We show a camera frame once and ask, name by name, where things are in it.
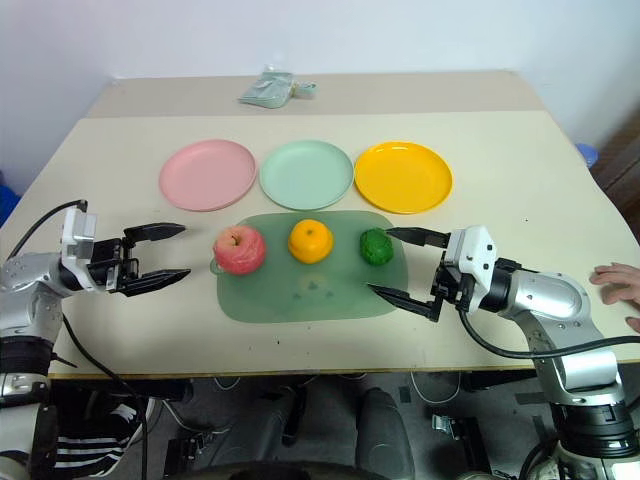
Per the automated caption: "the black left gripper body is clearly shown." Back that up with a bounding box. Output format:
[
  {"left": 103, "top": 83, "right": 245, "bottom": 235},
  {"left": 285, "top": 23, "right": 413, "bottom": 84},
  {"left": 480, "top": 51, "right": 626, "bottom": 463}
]
[{"left": 88, "top": 236, "right": 142, "bottom": 294}]

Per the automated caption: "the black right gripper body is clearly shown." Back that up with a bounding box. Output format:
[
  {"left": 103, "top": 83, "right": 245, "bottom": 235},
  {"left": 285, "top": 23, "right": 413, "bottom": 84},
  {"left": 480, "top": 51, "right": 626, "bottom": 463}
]
[{"left": 430, "top": 248, "right": 482, "bottom": 313}]

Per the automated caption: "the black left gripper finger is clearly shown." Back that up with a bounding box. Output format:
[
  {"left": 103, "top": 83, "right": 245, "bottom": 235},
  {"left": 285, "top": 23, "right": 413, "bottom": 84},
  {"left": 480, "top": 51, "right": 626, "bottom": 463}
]
[
  {"left": 118, "top": 268, "right": 193, "bottom": 298},
  {"left": 122, "top": 222, "right": 188, "bottom": 249}
]

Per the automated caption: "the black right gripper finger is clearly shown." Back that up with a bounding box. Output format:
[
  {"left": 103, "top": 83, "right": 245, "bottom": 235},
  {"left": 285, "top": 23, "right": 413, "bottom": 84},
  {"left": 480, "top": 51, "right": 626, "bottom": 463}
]
[
  {"left": 384, "top": 226, "right": 452, "bottom": 250},
  {"left": 366, "top": 282, "right": 445, "bottom": 324}
]

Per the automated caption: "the green round vegetable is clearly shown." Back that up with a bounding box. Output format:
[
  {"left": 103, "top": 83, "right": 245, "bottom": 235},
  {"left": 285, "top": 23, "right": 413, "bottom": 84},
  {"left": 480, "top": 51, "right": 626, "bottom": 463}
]
[{"left": 359, "top": 227, "right": 396, "bottom": 267}]

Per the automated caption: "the yellow plate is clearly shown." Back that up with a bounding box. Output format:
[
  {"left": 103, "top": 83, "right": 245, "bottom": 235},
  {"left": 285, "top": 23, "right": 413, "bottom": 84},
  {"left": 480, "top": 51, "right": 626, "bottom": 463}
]
[{"left": 353, "top": 141, "right": 455, "bottom": 216}]

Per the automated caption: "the pink plate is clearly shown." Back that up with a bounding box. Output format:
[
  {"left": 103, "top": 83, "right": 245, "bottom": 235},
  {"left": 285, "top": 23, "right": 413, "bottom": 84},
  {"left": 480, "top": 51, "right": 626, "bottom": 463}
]
[{"left": 158, "top": 138, "right": 258, "bottom": 213}]

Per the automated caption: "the orange fruit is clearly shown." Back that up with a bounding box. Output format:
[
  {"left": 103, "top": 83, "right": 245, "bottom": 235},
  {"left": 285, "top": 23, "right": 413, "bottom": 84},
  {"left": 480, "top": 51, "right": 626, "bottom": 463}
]
[{"left": 287, "top": 218, "right": 335, "bottom": 265}]

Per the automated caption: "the light green plate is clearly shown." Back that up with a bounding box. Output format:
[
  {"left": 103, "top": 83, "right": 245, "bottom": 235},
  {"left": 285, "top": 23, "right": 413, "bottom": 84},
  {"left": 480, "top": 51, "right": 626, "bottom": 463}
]
[{"left": 258, "top": 138, "right": 355, "bottom": 212}]

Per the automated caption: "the person's bare hand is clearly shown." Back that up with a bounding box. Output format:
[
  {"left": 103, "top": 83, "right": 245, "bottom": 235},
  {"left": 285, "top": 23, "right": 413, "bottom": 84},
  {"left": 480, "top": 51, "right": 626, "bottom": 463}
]
[{"left": 589, "top": 261, "right": 640, "bottom": 334}]

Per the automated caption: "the red apple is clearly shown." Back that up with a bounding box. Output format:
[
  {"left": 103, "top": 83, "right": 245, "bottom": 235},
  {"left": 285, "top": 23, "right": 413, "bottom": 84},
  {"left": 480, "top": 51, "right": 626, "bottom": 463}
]
[{"left": 212, "top": 224, "right": 268, "bottom": 277}]

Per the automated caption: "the translucent green mat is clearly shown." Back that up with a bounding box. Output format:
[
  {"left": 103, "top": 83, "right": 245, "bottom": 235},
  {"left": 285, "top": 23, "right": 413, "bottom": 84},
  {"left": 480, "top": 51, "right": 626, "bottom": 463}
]
[{"left": 209, "top": 209, "right": 411, "bottom": 326}]

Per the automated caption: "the dark blue object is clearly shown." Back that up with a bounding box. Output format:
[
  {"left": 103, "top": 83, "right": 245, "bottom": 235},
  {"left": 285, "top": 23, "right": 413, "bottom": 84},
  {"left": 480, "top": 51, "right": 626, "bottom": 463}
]
[{"left": 0, "top": 168, "right": 22, "bottom": 227}]

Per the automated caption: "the dark rounded shape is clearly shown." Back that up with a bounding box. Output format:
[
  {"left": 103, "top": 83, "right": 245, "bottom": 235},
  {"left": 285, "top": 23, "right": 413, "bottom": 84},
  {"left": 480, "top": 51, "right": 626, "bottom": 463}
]
[{"left": 356, "top": 386, "right": 417, "bottom": 480}]

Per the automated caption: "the black white striped cloth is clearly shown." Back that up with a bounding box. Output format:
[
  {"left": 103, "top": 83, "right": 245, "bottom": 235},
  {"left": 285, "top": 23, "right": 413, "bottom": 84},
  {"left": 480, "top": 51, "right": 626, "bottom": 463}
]
[{"left": 53, "top": 403, "right": 140, "bottom": 477}]

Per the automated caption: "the teal plastic bag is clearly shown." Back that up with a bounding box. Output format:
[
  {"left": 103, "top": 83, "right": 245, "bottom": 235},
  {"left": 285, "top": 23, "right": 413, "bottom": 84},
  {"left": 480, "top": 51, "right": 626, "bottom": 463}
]
[{"left": 237, "top": 63, "right": 297, "bottom": 109}]

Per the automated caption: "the blue round object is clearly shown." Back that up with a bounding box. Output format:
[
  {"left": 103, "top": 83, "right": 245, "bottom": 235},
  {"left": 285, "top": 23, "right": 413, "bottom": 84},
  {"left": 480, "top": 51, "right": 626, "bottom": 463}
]
[{"left": 574, "top": 143, "right": 600, "bottom": 169}]

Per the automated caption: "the brown wooden furniture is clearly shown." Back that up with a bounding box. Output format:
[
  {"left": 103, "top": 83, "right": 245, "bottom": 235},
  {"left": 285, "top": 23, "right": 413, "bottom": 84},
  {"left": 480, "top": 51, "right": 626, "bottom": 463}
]
[{"left": 593, "top": 97, "right": 640, "bottom": 212}]

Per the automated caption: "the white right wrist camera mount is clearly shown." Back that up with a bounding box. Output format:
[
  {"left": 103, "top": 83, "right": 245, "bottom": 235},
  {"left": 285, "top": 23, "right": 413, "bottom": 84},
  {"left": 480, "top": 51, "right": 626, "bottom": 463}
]
[{"left": 441, "top": 225, "right": 498, "bottom": 296}]

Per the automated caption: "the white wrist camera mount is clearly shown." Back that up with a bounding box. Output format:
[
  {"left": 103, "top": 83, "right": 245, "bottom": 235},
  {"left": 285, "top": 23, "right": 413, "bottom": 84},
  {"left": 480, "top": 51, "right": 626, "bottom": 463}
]
[
  {"left": 441, "top": 225, "right": 498, "bottom": 296},
  {"left": 58, "top": 206, "right": 100, "bottom": 290}
]

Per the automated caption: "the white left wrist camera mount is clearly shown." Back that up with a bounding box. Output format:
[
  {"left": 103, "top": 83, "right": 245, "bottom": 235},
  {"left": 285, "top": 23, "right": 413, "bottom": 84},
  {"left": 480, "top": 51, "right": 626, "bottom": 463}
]
[{"left": 58, "top": 206, "right": 100, "bottom": 290}]

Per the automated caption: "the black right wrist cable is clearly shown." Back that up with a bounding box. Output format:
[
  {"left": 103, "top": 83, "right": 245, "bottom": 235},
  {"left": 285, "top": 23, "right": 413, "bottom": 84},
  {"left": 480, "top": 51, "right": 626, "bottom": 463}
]
[{"left": 458, "top": 308, "right": 640, "bottom": 360}]

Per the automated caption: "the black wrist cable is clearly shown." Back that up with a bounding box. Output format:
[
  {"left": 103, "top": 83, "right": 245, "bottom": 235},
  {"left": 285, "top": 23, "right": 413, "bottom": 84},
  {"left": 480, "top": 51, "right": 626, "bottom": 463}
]
[
  {"left": 3, "top": 199, "right": 90, "bottom": 264},
  {"left": 458, "top": 308, "right": 640, "bottom": 360}
]

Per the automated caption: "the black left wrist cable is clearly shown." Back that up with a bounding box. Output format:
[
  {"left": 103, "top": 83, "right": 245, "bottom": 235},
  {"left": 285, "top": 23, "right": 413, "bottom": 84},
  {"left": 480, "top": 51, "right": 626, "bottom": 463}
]
[{"left": 3, "top": 199, "right": 90, "bottom": 264}]

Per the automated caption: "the white cable loop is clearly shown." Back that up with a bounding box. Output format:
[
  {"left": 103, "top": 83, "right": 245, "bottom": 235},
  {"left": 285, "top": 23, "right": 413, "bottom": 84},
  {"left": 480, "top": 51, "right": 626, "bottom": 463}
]
[{"left": 408, "top": 371, "right": 465, "bottom": 405}]

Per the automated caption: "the long black hanging cable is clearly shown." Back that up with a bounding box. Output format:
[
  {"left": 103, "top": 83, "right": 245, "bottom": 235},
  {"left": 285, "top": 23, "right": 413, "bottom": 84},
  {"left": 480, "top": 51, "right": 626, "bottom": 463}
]
[{"left": 49, "top": 312, "right": 152, "bottom": 480}]

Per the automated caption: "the metal caster bracket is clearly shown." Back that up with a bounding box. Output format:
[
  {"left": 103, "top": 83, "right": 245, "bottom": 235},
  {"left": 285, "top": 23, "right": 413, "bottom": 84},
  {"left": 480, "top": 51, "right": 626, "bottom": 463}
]
[{"left": 431, "top": 413, "right": 465, "bottom": 445}]

